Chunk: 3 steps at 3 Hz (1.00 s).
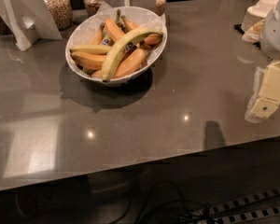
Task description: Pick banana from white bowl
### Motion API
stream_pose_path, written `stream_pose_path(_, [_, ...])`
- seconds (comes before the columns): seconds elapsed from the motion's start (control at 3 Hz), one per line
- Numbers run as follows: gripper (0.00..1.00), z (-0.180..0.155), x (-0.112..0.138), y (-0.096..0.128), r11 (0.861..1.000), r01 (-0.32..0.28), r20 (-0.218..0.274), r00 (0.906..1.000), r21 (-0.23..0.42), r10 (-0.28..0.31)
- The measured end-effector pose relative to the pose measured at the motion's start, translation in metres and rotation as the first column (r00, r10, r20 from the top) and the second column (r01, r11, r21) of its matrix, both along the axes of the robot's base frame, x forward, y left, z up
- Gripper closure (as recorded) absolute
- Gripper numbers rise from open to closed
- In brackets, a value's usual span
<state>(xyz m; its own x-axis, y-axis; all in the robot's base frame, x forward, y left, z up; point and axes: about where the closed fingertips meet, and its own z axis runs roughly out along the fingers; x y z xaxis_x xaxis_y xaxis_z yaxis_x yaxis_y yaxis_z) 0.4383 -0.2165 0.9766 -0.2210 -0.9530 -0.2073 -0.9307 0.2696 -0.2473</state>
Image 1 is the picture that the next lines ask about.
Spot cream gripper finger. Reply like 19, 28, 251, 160
245, 67, 264, 123
252, 60, 280, 119

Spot orange banana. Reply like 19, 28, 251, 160
121, 15, 163, 46
91, 48, 147, 79
105, 18, 124, 42
71, 51, 105, 70

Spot long greenish yellow banana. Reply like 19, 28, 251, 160
102, 27, 162, 82

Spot glass jar behind bowl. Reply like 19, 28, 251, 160
155, 0, 167, 16

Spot orange banana right side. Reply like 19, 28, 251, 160
121, 15, 163, 46

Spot orange banana bottom right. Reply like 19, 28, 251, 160
91, 48, 147, 79

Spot black item near plates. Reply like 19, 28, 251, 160
233, 24, 260, 49

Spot orange banana top centre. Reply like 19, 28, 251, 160
105, 18, 124, 42

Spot white bowl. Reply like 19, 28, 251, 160
65, 7, 167, 87

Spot small banana upper left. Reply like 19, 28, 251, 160
90, 23, 105, 45

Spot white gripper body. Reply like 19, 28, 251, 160
260, 0, 280, 59

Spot glass jar of nuts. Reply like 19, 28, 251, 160
44, 0, 73, 30

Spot black white striped strip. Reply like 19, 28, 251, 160
195, 187, 280, 224

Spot black cables on floor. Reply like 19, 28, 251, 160
108, 179, 216, 224

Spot stack of white plates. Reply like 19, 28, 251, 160
241, 0, 279, 32

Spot orange banana left lower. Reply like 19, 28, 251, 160
71, 51, 105, 70

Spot glass jar dark snacks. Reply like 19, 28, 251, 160
83, 0, 101, 17

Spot yellow banana left upper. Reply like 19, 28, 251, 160
70, 45, 111, 55

